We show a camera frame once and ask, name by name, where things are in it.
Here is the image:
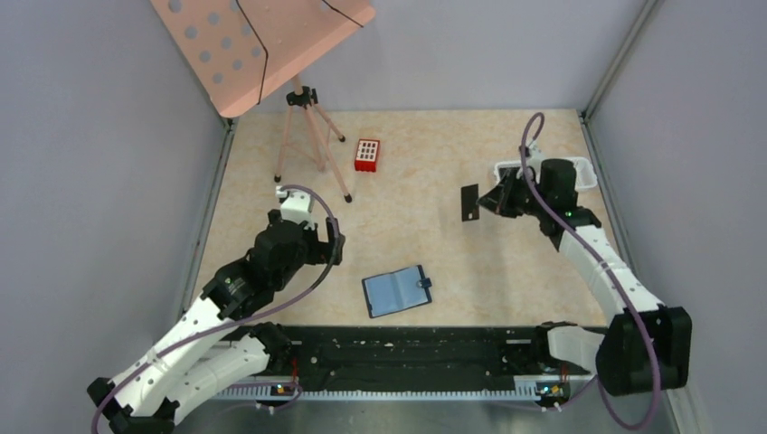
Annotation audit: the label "dark blue leather card holder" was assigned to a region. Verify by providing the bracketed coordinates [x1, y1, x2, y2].
[361, 265, 432, 318]

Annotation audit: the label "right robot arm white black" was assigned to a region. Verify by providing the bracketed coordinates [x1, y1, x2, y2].
[477, 158, 693, 396]

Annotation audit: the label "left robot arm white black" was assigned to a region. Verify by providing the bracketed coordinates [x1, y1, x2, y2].
[87, 206, 346, 433]

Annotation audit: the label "white plastic slotted basket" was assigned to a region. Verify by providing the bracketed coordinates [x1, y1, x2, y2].
[493, 156, 598, 193]

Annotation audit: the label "red box with white grid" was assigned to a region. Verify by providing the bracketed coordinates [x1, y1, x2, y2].
[354, 138, 381, 173]

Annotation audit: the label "pink tripod stand legs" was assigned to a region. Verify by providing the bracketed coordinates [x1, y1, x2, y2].
[273, 74, 353, 203]

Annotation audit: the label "pink perforated music stand desk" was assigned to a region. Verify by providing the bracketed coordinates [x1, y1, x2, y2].
[152, 0, 376, 118]

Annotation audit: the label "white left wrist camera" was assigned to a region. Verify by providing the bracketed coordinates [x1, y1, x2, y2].
[275, 185, 316, 231]

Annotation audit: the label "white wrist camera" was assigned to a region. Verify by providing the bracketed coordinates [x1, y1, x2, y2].
[523, 140, 545, 171]
[275, 185, 316, 231]

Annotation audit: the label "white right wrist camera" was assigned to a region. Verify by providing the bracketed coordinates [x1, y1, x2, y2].
[523, 140, 545, 171]

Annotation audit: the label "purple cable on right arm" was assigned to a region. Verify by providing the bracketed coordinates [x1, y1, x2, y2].
[519, 111, 663, 432]

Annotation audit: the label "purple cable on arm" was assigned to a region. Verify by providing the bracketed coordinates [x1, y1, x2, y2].
[519, 111, 663, 432]
[90, 184, 343, 434]

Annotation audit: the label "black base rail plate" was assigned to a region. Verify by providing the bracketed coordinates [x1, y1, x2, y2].
[253, 325, 579, 397]

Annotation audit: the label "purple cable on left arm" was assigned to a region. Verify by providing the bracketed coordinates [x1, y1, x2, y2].
[90, 184, 343, 434]

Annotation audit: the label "black cord on music stand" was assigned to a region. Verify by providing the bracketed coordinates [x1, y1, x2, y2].
[235, 0, 365, 106]

